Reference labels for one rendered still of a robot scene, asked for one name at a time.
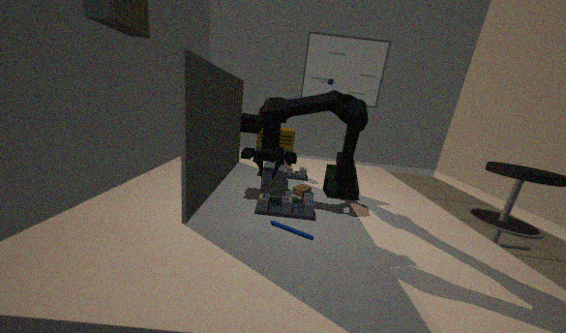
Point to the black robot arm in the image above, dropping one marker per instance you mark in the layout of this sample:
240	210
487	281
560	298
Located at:
276	110

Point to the grey flat panel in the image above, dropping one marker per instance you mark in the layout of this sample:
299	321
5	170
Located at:
211	108

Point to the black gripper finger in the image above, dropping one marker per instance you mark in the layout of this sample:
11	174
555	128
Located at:
277	165
260	166

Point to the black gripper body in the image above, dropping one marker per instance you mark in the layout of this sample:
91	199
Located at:
248	153

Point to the dark blue rod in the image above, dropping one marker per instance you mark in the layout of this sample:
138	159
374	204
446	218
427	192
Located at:
292	230

